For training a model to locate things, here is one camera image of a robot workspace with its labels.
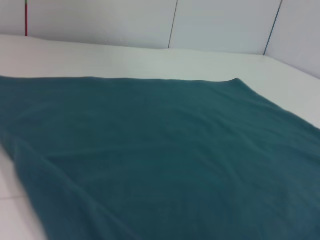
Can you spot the teal blue shirt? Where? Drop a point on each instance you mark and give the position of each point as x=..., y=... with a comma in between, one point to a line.
x=160, y=162

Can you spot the thin red pole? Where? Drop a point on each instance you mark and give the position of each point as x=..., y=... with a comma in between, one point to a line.
x=26, y=17

